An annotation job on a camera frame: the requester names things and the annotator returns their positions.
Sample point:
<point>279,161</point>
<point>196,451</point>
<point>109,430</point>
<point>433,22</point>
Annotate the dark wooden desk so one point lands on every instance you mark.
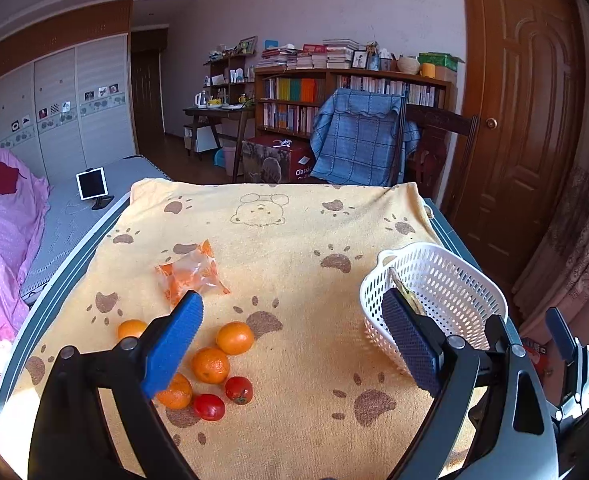
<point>219,115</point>

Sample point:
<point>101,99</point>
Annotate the small red carton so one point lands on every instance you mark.
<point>537,355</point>

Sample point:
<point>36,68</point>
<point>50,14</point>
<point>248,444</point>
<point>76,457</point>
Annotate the yellow paw print blanket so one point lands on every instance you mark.
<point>294,240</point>

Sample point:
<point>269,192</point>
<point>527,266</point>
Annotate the clear orange snack bag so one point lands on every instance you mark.
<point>194,272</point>

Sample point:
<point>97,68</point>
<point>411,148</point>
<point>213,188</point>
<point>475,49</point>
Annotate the dark wooden chair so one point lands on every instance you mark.
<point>439,140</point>

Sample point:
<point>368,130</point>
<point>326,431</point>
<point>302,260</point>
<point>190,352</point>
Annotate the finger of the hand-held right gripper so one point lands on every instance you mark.
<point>559,332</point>

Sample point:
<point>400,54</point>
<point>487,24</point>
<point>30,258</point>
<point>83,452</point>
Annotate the red tomato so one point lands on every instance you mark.
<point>209,407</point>
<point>239,390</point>

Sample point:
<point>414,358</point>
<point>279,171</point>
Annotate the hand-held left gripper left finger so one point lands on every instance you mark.
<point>174,340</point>

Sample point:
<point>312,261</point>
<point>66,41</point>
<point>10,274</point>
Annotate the white cabinet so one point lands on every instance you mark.
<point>203,139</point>

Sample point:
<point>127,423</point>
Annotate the yellow cup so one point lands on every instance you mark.
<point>427,69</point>

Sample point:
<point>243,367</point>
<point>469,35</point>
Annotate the dark wooden door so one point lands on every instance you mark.
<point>147,90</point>

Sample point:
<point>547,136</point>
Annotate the white tablet on stand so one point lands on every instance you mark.
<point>91,183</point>

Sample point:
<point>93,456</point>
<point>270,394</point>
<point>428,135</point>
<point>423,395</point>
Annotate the stack of books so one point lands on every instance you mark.
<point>314,55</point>

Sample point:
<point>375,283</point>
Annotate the black picture frame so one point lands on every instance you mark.
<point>358,58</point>

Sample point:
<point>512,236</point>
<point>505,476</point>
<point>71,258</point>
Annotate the spotted yellow banana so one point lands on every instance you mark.
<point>408,296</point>

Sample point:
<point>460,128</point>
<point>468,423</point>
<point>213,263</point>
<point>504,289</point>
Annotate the white kettle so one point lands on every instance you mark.
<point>201,99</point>

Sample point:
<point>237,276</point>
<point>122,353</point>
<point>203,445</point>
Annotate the wooden bookshelf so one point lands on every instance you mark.
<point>294,105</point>

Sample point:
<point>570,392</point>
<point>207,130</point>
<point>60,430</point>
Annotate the white plastic basket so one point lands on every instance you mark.
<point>449,280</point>

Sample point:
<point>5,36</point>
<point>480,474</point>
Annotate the orange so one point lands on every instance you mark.
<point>130,329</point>
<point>177,394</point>
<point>235,338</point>
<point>210,365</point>

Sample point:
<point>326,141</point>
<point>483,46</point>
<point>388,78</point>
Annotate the pink waste bin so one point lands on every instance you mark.
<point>229,159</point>

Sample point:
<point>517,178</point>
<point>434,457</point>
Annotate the brown wooden door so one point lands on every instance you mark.
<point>519,110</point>

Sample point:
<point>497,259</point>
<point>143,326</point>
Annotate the grey mattress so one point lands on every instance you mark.
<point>59,230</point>

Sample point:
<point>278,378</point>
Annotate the red cardboard box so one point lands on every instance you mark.
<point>274,160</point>

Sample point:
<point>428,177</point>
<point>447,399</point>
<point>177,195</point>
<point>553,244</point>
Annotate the blue checked blanket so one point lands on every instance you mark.
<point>359,135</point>

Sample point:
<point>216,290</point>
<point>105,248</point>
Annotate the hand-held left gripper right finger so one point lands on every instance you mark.
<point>414,345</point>

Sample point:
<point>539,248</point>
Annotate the woven round basket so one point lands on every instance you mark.
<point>407,64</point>

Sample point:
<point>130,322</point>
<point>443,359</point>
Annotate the green box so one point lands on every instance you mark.
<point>439,60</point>

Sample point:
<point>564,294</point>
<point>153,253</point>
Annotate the white wardrobe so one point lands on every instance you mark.
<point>59,95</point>

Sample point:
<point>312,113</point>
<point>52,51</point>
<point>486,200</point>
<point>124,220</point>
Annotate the small wooden shelf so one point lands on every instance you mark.
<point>229,70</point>

